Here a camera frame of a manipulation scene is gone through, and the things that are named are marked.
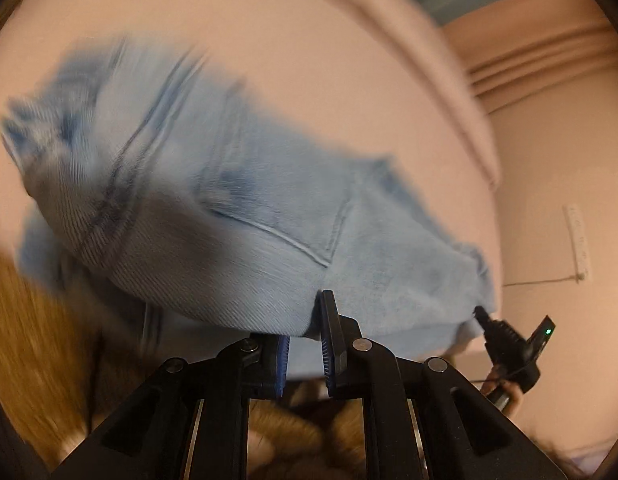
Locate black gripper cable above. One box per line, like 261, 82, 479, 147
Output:
502, 273, 586, 290

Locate white wall power strip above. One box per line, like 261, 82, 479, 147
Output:
564, 204, 592, 282

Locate light blue denim pants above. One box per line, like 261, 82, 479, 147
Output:
0, 40, 495, 379

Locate pink bed sheet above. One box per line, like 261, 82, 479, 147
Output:
0, 0, 502, 280

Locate right hand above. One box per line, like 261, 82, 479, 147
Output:
480, 365, 526, 420

